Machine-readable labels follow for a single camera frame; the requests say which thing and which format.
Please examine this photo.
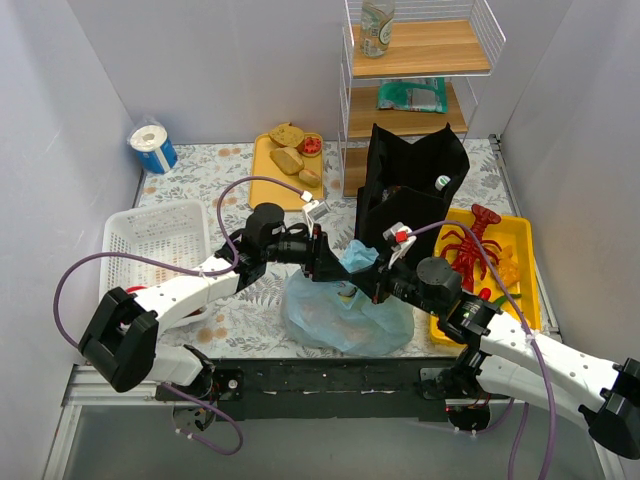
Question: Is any oval bread loaf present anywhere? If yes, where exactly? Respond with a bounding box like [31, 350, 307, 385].
[269, 147, 305, 175]

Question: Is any orange fried chicken toy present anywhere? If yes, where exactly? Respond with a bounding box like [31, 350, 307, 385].
[497, 245, 521, 288]

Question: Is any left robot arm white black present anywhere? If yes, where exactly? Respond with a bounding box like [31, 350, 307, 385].
[79, 201, 348, 393]

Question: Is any green label water bottle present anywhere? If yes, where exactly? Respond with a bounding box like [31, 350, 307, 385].
[434, 175, 451, 192]

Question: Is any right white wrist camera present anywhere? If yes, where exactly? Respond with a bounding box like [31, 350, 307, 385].
[383, 222, 416, 269]

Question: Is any white plastic basket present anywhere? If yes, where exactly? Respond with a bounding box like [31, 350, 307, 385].
[99, 200, 212, 295]

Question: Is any light blue plastic bag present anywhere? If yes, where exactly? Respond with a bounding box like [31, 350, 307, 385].
[281, 271, 414, 357]

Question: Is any toilet paper roll blue pack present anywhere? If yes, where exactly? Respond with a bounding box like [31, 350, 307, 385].
[127, 115, 178, 174]

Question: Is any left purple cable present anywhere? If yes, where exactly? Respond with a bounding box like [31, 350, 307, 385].
[53, 175, 315, 455]

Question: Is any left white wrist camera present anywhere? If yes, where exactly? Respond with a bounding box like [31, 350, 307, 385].
[301, 191, 330, 231]

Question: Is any red apple toy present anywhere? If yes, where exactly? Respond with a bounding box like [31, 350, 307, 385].
[126, 285, 147, 294]

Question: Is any black fabric grocery bag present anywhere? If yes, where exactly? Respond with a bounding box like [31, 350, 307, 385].
[355, 124, 470, 249]

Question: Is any purple cable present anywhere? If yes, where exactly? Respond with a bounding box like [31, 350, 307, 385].
[394, 219, 557, 480]
[53, 175, 315, 455]

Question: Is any green cucumber toy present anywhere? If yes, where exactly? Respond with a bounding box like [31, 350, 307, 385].
[494, 294, 522, 306]

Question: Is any red chili pepper toy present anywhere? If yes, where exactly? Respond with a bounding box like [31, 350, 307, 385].
[478, 288, 492, 301]

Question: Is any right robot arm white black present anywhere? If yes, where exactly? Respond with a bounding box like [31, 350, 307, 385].
[350, 257, 639, 460]

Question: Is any clear glass bottle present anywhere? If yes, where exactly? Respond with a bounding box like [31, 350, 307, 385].
[359, 0, 395, 58]

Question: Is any green snack packet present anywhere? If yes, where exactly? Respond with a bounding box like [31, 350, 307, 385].
[377, 78, 448, 114]

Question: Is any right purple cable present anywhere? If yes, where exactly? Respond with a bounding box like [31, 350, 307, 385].
[394, 219, 557, 480]

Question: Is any round brown bread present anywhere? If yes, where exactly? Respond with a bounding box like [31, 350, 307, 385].
[268, 123, 305, 149]

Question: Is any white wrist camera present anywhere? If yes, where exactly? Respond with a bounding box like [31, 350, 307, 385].
[383, 222, 416, 269]
[301, 191, 330, 231]

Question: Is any small bread bun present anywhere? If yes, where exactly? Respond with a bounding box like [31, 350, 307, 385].
[298, 169, 322, 188]

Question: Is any wire and wood shelf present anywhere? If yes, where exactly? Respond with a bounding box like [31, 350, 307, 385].
[338, 0, 506, 199]

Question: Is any orange bread tray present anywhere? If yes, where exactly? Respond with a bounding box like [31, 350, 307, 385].
[249, 134, 325, 212]

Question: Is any yellow tray with vegetables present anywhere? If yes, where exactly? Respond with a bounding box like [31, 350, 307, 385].
[429, 208, 541, 350]

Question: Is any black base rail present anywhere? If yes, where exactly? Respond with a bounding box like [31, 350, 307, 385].
[206, 357, 490, 429]

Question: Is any red toy lobster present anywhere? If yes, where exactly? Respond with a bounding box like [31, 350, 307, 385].
[440, 204, 502, 293]

